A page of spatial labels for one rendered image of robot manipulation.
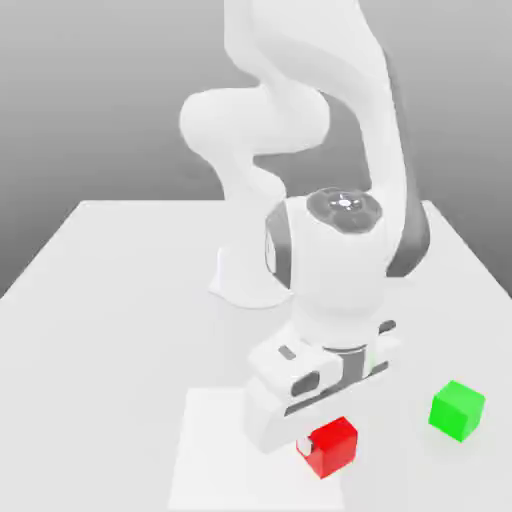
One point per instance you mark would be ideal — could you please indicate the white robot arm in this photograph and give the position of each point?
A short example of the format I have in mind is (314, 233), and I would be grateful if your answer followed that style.
(336, 272)

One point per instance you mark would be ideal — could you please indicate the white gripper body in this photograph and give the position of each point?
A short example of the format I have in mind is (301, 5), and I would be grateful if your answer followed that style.
(266, 420)

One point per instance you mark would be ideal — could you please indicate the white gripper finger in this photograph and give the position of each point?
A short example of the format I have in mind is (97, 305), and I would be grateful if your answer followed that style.
(304, 446)

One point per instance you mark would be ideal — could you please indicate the small red cube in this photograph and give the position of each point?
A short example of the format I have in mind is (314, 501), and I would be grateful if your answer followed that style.
(334, 448)

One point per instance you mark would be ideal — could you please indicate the small green cube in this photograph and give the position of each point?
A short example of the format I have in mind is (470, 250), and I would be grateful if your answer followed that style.
(456, 412)

